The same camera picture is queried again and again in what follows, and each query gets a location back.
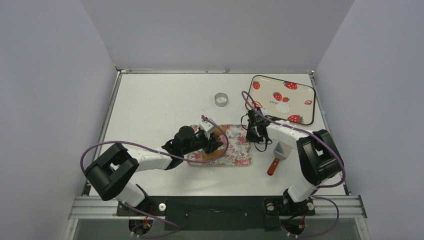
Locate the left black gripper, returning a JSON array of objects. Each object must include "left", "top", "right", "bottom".
[{"left": 182, "top": 130, "right": 223, "bottom": 156}]

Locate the floral pattern tray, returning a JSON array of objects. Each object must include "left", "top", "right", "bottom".
[{"left": 184, "top": 124, "right": 253, "bottom": 167}]

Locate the metal spatula wooden handle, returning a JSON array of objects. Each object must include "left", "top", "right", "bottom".
[{"left": 266, "top": 142, "right": 293, "bottom": 176}]

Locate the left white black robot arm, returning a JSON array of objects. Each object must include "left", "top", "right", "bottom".
[{"left": 80, "top": 126, "right": 226, "bottom": 215}]

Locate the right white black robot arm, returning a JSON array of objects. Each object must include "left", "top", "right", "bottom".
[{"left": 246, "top": 108, "right": 344, "bottom": 214}]

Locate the flat round dumpling wrapper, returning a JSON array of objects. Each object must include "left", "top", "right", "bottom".
[{"left": 276, "top": 102, "right": 291, "bottom": 114}]

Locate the strawberry pattern tray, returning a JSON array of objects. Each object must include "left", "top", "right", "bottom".
[{"left": 247, "top": 75, "right": 316, "bottom": 126}]

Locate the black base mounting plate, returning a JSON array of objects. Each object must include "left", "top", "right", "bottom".
[{"left": 115, "top": 196, "right": 316, "bottom": 232}]

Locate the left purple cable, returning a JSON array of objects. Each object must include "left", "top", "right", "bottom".
[{"left": 80, "top": 115, "right": 230, "bottom": 240}]

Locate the purple cable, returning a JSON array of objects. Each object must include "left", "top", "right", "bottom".
[
  {"left": 80, "top": 115, "right": 230, "bottom": 240},
  {"left": 241, "top": 91, "right": 347, "bottom": 239}
]

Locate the round metal cutter ring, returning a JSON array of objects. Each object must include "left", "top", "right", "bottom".
[{"left": 214, "top": 93, "right": 229, "bottom": 107}]

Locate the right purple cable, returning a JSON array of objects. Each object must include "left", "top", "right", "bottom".
[{"left": 241, "top": 91, "right": 347, "bottom": 239}]

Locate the aluminium front rail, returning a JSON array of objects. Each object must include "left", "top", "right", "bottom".
[{"left": 68, "top": 195, "right": 367, "bottom": 220}]

